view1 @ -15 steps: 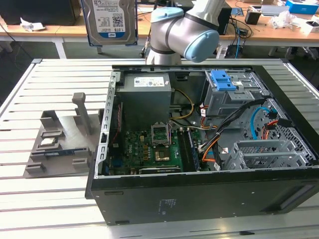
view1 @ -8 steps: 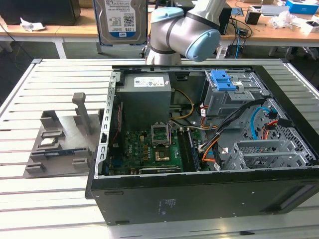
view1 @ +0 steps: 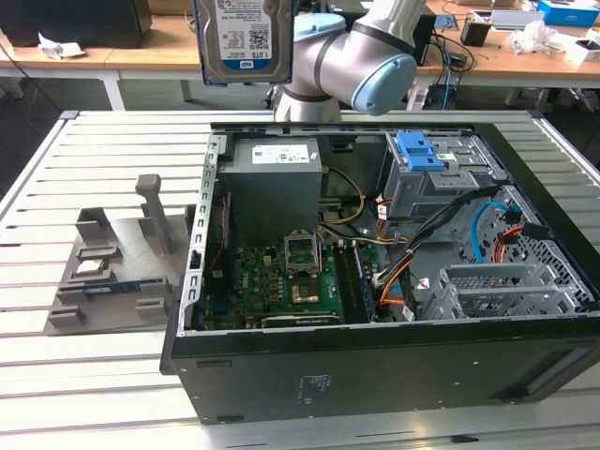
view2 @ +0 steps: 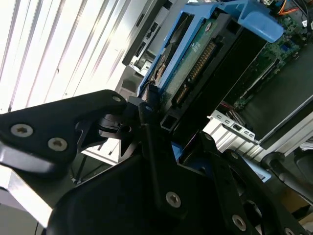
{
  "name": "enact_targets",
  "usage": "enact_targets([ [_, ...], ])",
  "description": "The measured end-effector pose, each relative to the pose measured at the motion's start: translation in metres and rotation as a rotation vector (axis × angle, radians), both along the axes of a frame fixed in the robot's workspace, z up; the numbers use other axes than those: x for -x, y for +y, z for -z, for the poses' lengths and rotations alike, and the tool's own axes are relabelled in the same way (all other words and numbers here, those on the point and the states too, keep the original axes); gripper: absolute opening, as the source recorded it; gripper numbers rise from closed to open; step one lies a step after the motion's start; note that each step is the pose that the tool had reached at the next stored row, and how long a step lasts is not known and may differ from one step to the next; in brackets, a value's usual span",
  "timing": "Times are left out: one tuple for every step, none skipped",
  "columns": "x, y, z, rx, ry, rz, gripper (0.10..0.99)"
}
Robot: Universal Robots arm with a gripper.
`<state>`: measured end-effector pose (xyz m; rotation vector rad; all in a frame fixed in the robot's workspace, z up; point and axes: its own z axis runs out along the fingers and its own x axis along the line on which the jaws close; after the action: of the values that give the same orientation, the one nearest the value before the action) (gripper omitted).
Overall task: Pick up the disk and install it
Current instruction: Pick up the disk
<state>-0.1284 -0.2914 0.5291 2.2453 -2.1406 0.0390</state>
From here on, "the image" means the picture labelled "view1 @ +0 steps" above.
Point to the grey flat box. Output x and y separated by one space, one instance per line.
515 19

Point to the CPU socket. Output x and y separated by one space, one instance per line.
304 293

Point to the black PC case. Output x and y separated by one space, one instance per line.
328 375

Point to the white small box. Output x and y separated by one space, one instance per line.
586 56

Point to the wooden desk white frame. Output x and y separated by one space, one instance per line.
154 51
515 61

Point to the black square container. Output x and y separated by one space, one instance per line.
475 34

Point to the crumpled white paper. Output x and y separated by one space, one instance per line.
58 47

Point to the blue cardboard box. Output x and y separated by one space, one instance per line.
567 11

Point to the green motherboard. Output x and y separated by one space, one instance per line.
253 281

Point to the grey parts rack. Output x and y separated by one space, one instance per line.
131 253

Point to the black monitor box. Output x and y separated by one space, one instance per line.
70 21

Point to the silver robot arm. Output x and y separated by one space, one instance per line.
337 56

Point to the black graphics card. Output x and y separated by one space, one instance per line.
300 321

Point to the dark RAM stick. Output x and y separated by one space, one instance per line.
365 290

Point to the silver CPU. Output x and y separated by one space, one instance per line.
91 267

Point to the blue RAM stick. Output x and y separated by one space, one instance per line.
122 286

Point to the grey metal disk bay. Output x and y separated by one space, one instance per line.
529 293
412 197

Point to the grey power supply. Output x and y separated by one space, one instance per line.
272 197

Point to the clear plastic bags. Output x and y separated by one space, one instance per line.
534 37

